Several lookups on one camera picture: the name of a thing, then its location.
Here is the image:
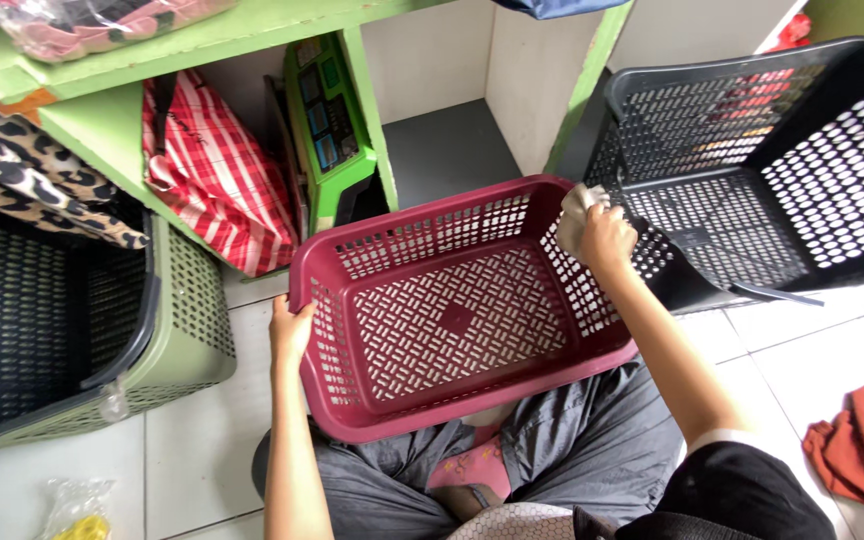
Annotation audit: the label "person's right hand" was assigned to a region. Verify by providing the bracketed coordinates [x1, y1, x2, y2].
[574, 202, 639, 276]

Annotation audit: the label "person's left hand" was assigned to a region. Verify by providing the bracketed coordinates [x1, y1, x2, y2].
[268, 294, 318, 371]

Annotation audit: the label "grey cleaning cloth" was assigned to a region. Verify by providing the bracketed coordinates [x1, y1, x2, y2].
[555, 182, 612, 260]

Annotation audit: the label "maroon plastic basket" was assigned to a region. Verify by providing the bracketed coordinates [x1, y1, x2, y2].
[288, 174, 640, 445]

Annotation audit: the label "black plastic basket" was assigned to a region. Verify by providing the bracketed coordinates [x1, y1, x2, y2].
[583, 36, 864, 315]

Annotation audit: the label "blue cloth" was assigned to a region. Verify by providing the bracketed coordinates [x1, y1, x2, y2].
[490, 0, 613, 21]

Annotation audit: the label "person's grey trousers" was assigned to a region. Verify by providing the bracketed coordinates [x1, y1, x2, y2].
[251, 355, 687, 540]

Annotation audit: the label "red object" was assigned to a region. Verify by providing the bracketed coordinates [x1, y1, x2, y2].
[763, 12, 813, 55]

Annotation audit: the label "green wooden shelf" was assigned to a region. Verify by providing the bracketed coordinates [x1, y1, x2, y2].
[0, 0, 637, 283]

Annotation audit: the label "green weighing scale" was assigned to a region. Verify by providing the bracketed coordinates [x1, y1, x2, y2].
[282, 33, 379, 235]

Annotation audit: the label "person's black sleeve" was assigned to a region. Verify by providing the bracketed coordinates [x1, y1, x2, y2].
[615, 441, 840, 540]

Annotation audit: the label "rust orange cloth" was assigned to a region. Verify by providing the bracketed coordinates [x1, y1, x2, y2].
[801, 365, 864, 513]

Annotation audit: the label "red striped bag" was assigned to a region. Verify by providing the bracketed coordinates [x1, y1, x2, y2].
[141, 69, 301, 279]

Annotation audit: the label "clear bag of clothes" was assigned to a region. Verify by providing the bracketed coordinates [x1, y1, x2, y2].
[0, 0, 241, 64]

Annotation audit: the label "dark basket with green rim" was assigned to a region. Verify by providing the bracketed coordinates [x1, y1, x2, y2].
[0, 189, 239, 459]

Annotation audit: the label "leopard print cloth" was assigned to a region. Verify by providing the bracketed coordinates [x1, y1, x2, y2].
[0, 112, 151, 251]

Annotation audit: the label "clear bag with yellow item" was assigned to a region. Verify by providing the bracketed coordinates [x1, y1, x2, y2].
[34, 477, 117, 540]

